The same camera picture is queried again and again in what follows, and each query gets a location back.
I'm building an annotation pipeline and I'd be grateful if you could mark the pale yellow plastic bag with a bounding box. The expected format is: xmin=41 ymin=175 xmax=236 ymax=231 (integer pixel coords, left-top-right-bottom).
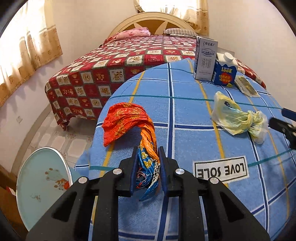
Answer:
xmin=212 ymin=91 xmax=268 ymax=145

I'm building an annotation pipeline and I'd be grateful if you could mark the back beige curtain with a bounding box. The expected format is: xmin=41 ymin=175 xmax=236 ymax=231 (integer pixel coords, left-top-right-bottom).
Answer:
xmin=133 ymin=0 xmax=209 ymax=36

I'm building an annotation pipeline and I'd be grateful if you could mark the blue plaid bedsheet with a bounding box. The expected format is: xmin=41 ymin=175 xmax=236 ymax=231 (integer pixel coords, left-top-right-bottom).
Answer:
xmin=75 ymin=59 xmax=295 ymax=240

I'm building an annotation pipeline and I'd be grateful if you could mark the red patchwork bedspread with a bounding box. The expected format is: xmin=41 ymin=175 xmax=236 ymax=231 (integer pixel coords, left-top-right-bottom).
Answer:
xmin=44 ymin=34 xmax=267 ymax=132

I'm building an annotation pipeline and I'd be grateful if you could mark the brown wooden furniture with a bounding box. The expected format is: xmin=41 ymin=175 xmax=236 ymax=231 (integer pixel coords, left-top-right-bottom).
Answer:
xmin=1 ymin=166 xmax=28 ymax=240

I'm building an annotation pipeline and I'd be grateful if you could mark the small clear snack packet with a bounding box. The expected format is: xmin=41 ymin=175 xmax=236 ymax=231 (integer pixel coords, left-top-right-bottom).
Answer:
xmin=234 ymin=76 xmax=259 ymax=97

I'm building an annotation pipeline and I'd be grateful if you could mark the light blue round tray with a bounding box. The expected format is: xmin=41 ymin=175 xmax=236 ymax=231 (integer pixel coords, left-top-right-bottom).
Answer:
xmin=16 ymin=147 xmax=73 ymax=230

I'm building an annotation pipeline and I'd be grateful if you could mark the left beige curtain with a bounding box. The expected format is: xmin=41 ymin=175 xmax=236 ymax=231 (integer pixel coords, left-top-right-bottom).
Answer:
xmin=1 ymin=1 xmax=63 ymax=104

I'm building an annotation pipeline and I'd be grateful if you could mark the orange and blue wrapper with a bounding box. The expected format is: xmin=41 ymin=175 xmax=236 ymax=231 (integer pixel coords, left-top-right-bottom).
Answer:
xmin=102 ymin=102 xmax=161 ymax=201

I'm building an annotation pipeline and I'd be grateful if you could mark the blue Look drink carton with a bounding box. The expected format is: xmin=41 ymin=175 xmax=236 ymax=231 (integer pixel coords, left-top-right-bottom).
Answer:
xmin=212 ymin=52 xmax=238 ymax=87

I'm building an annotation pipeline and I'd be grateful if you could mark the pink pillow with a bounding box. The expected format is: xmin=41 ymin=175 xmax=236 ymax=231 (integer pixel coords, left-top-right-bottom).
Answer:
xmin=116 ymin=27 xmax=151 ymax=40

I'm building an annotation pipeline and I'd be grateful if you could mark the striped pillow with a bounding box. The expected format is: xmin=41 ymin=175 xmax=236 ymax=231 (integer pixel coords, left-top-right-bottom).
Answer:
xmin=164 ymin=28 xmax=198 ymax=38

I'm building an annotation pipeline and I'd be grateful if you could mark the cream wooden headboard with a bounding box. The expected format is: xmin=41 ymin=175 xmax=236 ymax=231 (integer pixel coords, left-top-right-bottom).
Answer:
xmin=109 ymin=12 xmax=194 ymax=37

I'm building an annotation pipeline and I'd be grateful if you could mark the wall power outlet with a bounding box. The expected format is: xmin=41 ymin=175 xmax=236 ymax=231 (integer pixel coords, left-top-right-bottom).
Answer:
xmin=16 ymin=116 xmax=23 ymax=123

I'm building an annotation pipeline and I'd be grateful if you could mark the tall white milk carton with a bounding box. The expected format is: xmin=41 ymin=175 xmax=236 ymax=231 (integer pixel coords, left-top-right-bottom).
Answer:
xmin=194 ymin=36 xmax=218 ymax=81

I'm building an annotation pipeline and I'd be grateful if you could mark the beige curtain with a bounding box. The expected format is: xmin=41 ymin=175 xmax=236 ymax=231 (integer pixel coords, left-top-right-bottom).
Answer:
xmin=133 ymin=0 xmax=209 ymax=36
xmin=1 ymin=1 xmax=63 ymax=104

